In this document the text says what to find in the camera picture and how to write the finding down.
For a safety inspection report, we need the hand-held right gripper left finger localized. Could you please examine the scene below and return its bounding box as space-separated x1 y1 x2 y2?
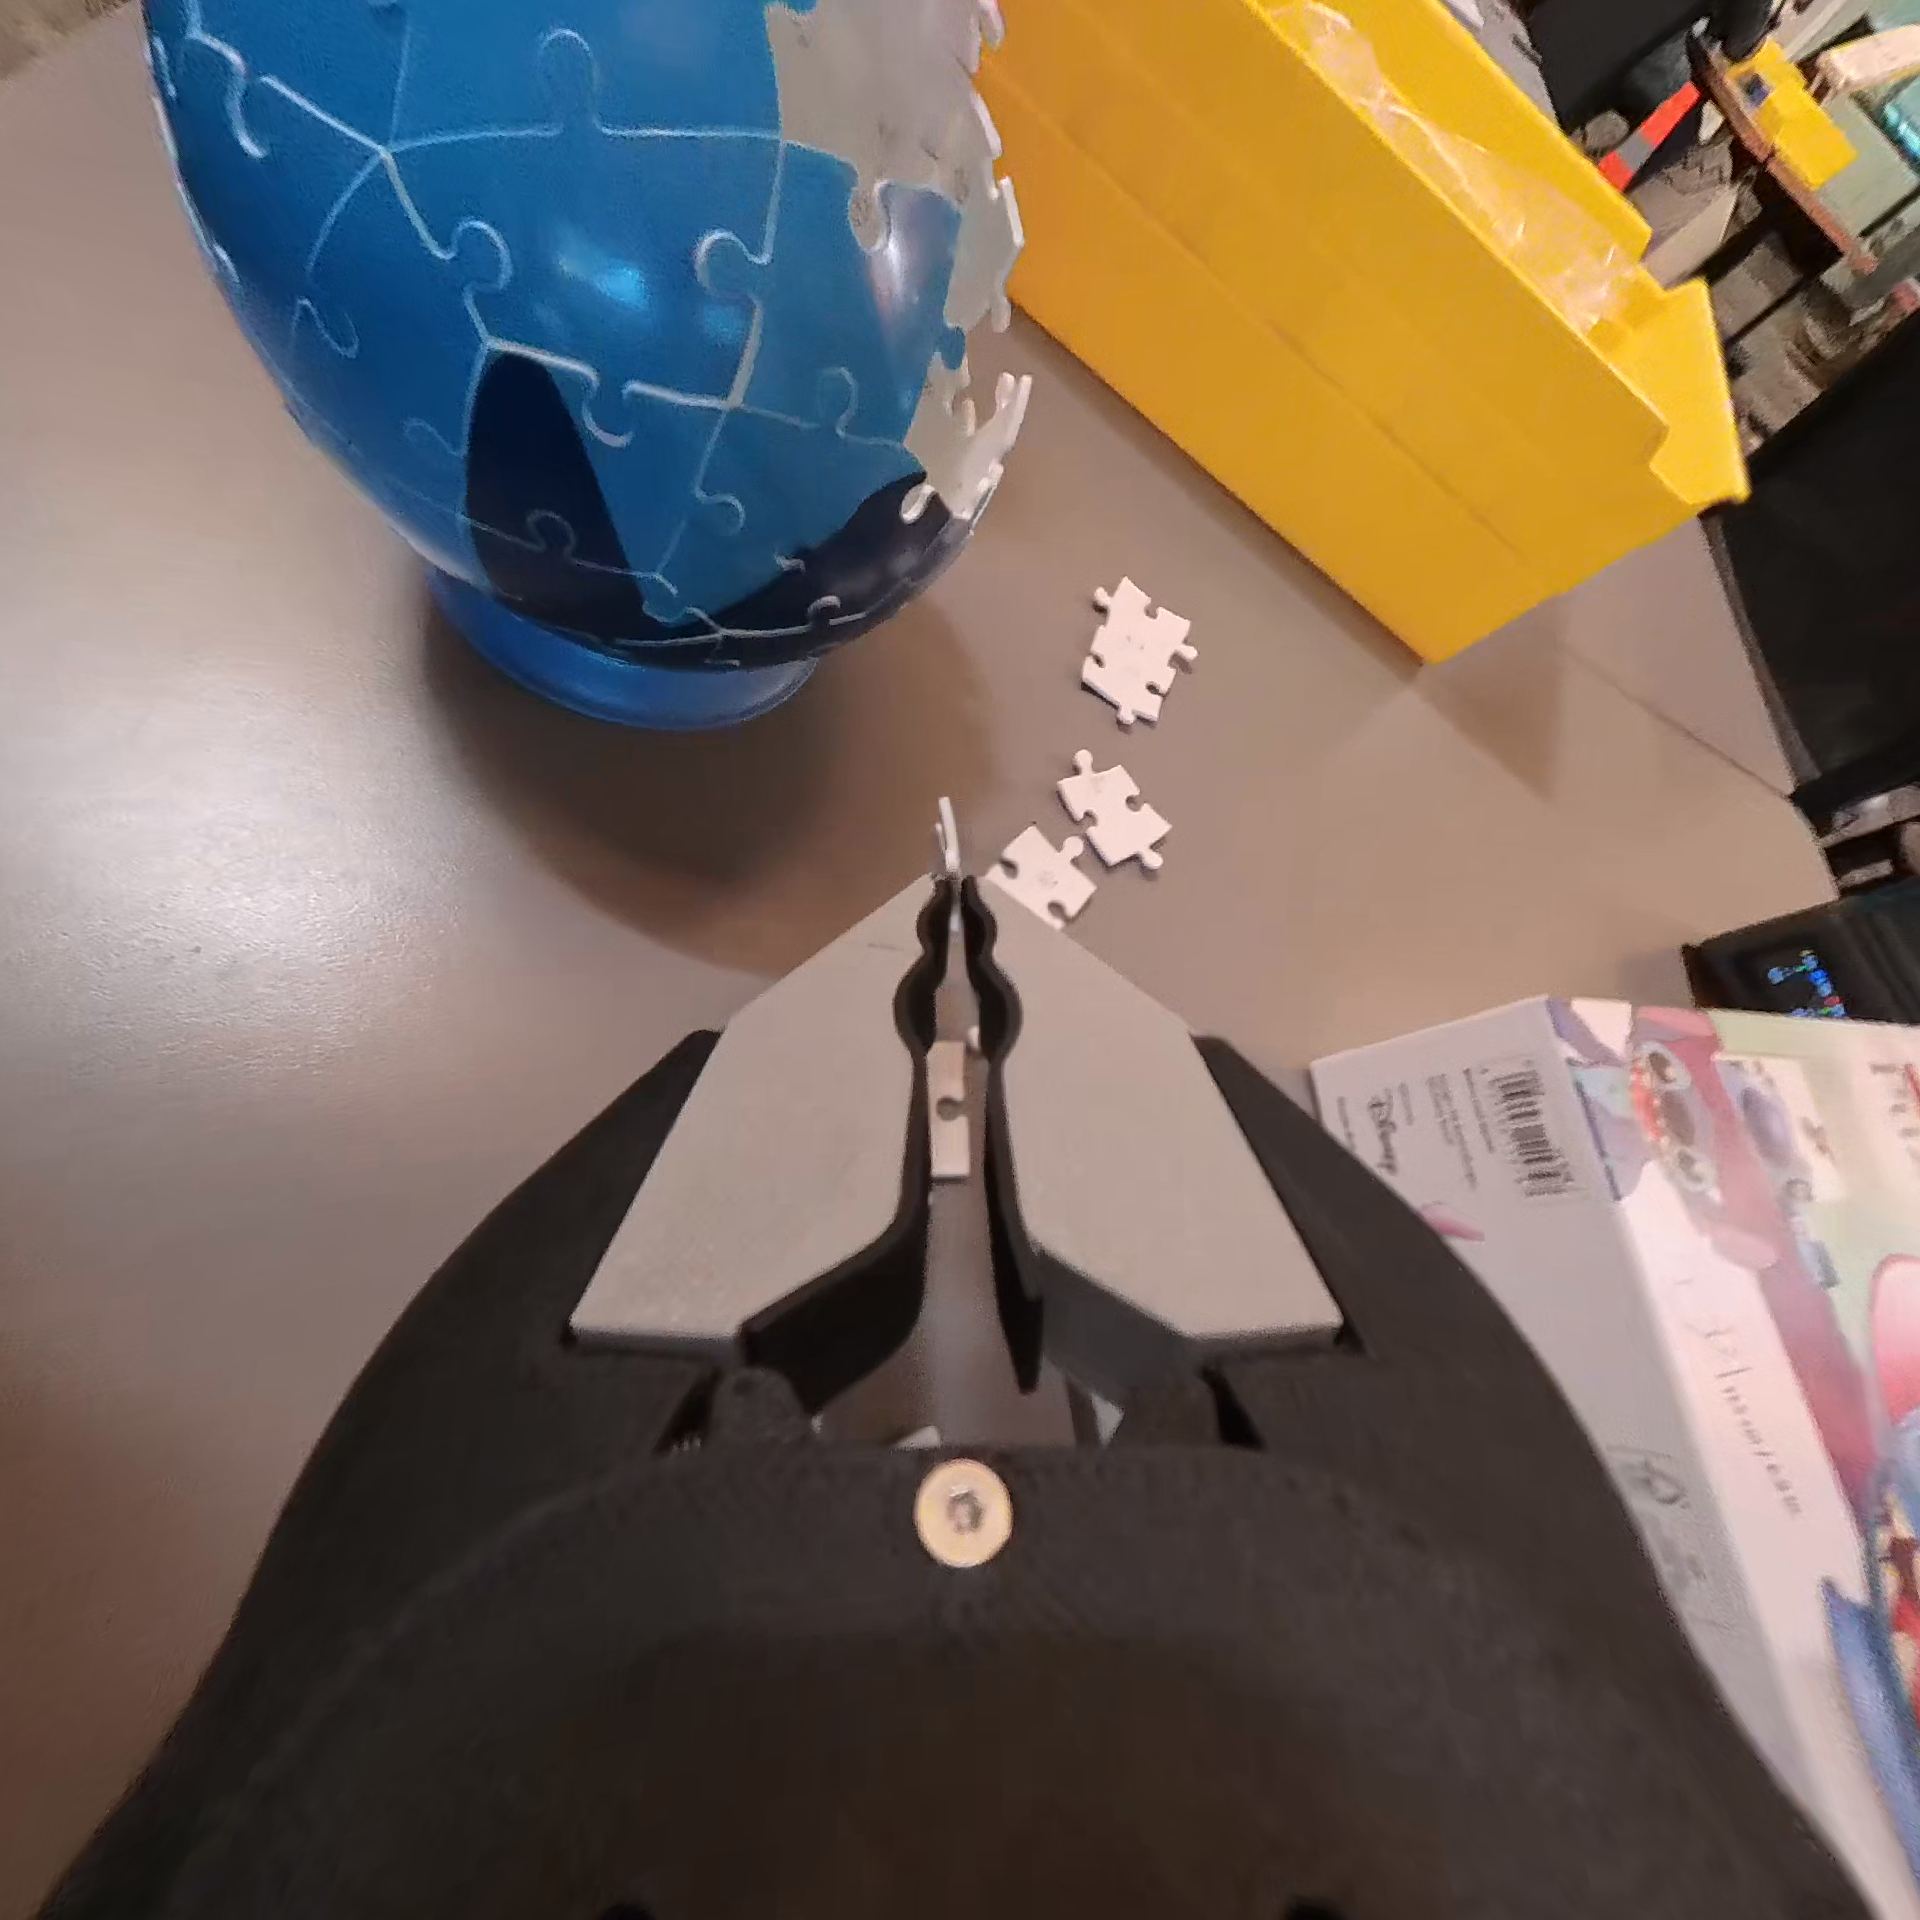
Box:
567 881 952 1412

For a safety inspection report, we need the black battery device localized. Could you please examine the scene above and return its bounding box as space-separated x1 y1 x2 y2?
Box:
1681 902 1920 1027

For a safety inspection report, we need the yellow plastic storage bin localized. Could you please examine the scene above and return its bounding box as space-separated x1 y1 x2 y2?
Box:
966 0 1752 666

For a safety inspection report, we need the clear plastic bag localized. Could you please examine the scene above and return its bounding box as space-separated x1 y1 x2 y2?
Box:
1289 0 1652 324

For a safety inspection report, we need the small yellow bin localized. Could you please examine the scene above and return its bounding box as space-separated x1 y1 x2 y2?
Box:
1720 42 1859 192

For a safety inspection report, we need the black office chair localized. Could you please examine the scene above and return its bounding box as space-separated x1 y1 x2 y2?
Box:
1702 330 1920 886

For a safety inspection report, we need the orange traffic cone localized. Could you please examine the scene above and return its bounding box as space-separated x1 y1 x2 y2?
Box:
1592 78 1709 195

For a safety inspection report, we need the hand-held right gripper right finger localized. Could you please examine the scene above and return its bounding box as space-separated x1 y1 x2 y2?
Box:
959 881 1347 1430

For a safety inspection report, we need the colourful cardboard puzzle box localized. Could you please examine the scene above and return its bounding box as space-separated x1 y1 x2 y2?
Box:
1309 997 1920 1920

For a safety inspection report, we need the blue puzzle ball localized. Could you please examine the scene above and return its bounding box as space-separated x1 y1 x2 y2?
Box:
142 0 1038 731

